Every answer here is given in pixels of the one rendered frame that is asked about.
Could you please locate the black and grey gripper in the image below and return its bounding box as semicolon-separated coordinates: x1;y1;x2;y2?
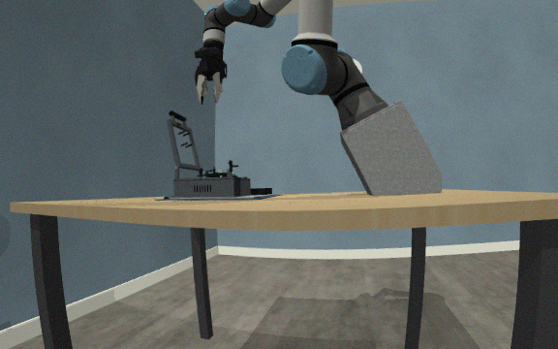
195;40;227;105

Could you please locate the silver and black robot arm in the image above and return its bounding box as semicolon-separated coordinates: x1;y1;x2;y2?
202;0;388;131

